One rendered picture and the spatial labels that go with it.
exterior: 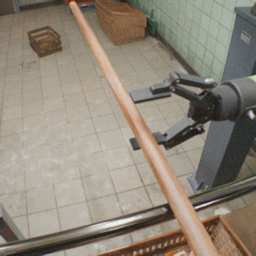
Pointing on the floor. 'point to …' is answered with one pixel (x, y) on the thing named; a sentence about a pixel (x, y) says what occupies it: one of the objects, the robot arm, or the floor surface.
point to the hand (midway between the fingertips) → (139, 121)
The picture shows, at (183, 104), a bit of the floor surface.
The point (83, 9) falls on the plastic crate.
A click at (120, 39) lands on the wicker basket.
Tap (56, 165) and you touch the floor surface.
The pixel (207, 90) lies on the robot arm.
